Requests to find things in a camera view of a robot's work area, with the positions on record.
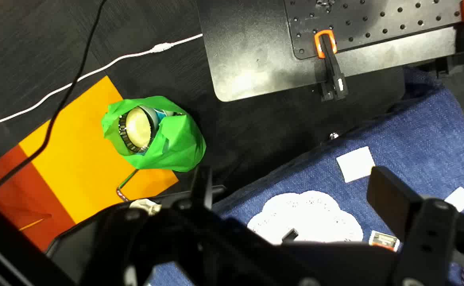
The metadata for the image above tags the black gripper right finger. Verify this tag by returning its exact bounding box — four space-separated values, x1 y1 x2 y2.
366 165 460 286

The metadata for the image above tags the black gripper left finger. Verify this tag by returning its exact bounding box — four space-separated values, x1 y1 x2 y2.
190 165 217 212

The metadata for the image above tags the black capped white marker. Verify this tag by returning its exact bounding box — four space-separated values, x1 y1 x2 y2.
282 226 301 244

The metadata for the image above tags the yellow tea bag packet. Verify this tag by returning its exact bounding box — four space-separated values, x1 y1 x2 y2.
368 228 404 254

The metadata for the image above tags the white paper square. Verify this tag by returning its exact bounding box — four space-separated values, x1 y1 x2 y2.
444 185 464 214
336 145 377 184

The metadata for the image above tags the white crumpled bag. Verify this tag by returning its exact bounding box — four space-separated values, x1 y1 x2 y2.
128 196 164 215

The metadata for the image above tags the blue fabric cloth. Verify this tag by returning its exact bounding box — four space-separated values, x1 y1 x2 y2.
152 83 464 286

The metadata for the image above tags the white paper doily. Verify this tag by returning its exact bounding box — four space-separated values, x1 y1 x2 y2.
247 188 366 246

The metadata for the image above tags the black perforated mounting board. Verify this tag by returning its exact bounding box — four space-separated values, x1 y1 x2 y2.
284 0 464 60

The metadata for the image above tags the black metal base plate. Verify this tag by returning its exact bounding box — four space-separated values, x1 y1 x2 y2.
196 0 464 103

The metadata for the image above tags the white floor cable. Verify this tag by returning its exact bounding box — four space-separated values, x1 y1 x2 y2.
0 31 206 130

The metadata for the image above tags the black floor cable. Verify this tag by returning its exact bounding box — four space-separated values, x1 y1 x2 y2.
0 0 110 209

